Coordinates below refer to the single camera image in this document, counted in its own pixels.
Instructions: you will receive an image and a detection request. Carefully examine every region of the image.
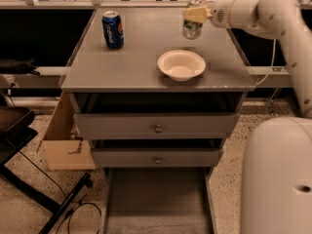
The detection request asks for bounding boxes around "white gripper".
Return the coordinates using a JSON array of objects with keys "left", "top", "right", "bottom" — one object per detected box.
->
[{"left": 182, "top": 0, "right": 232, "bottom": 28}]

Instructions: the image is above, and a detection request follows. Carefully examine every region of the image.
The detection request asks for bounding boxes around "silver 7up can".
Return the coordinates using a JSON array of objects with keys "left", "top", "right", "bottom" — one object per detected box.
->
[{"left": 182, "top": 0, "right": 204, "bottom": 40}]

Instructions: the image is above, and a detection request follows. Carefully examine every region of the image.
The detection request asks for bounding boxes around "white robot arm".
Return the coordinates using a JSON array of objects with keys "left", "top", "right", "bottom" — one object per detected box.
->
[{"left": 183, "top": 0, "right": 312, "bottom": 234}]

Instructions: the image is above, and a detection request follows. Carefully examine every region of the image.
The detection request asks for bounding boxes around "blue pepsi can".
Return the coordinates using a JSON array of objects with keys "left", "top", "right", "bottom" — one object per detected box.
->
[{"left": 101, "top": 11, "right": 124, "bottom": 49}]

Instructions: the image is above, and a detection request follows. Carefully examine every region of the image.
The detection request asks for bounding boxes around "grey drawer cabinet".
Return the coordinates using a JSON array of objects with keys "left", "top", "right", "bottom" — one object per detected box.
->
[{"left": 59, "top": 7, "right": 256, "bottom": 234}]

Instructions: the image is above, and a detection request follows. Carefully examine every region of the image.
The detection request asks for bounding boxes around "grey top drawer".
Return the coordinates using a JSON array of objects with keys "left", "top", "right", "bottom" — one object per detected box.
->
[{"left": 74, "top": 113, "right": 239, "bottom": 140}]

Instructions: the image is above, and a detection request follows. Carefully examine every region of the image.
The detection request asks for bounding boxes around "grey drawer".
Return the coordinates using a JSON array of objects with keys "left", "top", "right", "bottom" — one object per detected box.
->
[
  {"left": 99, "top": 168, "right": 216, "bottom": 234},
  {"left": 92, "top": 148, "right": 223, "bottom": 168},
  {"left": 74, "top": 113, "right": 239, "bottom": 140}
]

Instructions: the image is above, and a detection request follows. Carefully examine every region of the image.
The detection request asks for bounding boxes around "grey middle drawer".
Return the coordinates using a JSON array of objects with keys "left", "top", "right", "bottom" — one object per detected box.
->
[{"left": 92, "top": 148, "right": 223, "bottom": 168}]

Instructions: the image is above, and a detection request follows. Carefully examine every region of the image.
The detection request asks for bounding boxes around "grey bottom drawer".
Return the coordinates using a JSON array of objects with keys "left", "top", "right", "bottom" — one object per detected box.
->
[{"left": 99, "top": 168, "right": 216, "bottom": 234}]

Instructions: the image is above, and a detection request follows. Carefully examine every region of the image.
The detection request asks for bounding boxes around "white paper bowl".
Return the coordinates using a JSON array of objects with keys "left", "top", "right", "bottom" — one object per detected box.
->
[{"left": 157, "top": 50, "right": 206, "bottom": 82}]

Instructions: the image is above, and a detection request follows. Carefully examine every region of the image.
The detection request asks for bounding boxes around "open cardboard box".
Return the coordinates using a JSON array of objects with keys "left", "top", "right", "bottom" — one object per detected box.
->
[{"left": 42, "top": 94, "right": 96, "bottom": 171}]

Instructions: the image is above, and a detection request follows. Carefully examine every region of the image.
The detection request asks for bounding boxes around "black tray cart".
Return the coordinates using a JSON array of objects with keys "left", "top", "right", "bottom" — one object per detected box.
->
[{"left": 0, "top": 106, "right": 37, "bottom": 164}]

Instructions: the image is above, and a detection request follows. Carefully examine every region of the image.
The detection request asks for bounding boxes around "black stand base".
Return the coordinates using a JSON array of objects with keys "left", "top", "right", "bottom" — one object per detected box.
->
[{"left": 0, "top": 165, "right": 93, "bottom": 234}]

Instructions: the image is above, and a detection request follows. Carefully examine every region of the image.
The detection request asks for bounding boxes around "white hanging cable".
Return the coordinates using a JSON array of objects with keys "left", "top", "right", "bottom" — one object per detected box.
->
[{"left": 254, "top": 38, "right": 277, "bottom": 87}]

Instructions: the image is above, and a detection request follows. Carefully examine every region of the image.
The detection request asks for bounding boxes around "black floor cable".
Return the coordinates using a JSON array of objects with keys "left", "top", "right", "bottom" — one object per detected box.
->
[{"left": 18, "top": 150, "right": 102, "bottom": 234}]

